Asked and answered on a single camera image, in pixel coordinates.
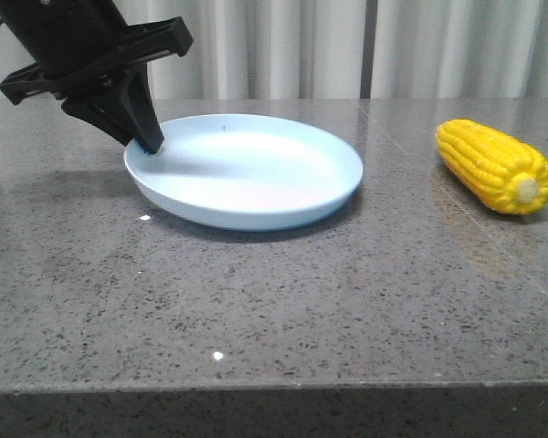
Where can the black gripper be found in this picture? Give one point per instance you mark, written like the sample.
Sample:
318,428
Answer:
77,45

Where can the light blue round plate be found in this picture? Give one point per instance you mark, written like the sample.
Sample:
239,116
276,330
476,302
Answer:
246,172

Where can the yellow corn cob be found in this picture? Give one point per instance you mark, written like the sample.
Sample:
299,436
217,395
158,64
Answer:
507,175

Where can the white pleated curtain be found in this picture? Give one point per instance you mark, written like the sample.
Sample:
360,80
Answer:
352,49

